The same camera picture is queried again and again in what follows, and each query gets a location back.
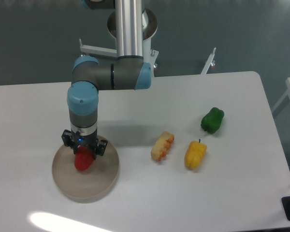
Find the beige round plate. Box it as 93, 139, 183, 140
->
52, 142, 119, 203

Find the green toy bell pepper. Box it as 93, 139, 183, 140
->
201, 107, 225, 134

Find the red toy bell pepper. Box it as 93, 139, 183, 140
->
74, 146, 94, 171

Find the yellow toy bell pepper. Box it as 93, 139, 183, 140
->
184, 139, 207, 170

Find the orange toy corn piece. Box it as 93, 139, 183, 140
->
150, 131, 174, 162

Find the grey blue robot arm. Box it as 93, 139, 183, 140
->
61, 0, 152, 158

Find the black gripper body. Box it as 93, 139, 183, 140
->
61, 130, 108, 156

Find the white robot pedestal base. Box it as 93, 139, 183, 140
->
77, 8, 217, 77

